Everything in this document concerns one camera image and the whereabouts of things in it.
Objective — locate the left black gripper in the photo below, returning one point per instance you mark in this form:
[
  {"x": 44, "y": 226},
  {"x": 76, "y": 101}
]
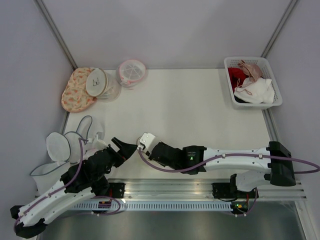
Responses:
[{"x": 127, "y": 150}]

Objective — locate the pink lace bra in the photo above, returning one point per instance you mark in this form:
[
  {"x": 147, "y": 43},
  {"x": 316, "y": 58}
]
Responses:
[{"x": 253, "y": 72}]

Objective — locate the beige round mesh laundry bag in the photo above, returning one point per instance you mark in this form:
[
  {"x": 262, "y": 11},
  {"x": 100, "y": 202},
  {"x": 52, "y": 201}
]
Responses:
[{"x": 140, "y": 142}]

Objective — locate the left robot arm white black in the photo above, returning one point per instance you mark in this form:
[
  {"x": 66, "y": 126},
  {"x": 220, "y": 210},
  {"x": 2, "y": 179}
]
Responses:
[{"x": 80, "y": 182}]

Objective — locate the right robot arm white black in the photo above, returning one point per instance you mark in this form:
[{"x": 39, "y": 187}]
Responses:
[{"x": 261, "y": 166}]

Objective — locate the white grey-trimmed mesh laundry bag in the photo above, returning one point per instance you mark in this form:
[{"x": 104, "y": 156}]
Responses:
[{"x": 64, "y": 151}]

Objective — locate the beige cylindrical mesh laundry bag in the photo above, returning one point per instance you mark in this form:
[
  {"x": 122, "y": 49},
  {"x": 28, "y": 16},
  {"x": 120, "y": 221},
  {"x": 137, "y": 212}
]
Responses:
[{"x": 102, "y": 85}]

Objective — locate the floral peach laundry bag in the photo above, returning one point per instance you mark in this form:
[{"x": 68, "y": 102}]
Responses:
[{"x": 75, "y": 98}]

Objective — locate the pink trimmed mesh laundry bag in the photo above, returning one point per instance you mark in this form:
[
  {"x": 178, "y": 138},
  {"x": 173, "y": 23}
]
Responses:
[{"x": 130, "y": 73}]

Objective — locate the white bra in basket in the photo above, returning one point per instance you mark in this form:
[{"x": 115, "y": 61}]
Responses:
[{"x": 255, "y": 92}]

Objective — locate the red garment in basket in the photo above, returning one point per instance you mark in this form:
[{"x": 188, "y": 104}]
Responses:
[{"x": 237, "y": 77}]

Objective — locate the white plastic basket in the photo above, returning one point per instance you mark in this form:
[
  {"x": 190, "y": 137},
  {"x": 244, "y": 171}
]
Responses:
[{"x": 267, "y": 73}]

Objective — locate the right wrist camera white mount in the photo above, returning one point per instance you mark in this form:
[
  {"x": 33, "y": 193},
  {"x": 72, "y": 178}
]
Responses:
[{"x": 150, "y": 141}]

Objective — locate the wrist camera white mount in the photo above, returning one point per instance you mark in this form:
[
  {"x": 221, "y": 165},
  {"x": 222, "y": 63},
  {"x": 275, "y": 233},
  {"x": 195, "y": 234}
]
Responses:
[
  {"x": 95, "y": 143},
  {"x": 150, "y": 141}
]

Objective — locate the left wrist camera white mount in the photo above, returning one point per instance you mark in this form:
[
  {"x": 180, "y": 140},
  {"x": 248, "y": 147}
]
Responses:
[{"x": 95, "y": 143}]

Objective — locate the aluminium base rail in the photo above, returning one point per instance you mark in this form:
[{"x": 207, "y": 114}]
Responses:
[{"x": 198, "y": 190}]

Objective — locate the white slotted cable duct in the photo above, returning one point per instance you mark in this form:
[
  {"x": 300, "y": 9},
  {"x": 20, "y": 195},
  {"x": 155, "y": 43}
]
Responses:
[{"x": 219, "y": 206}]

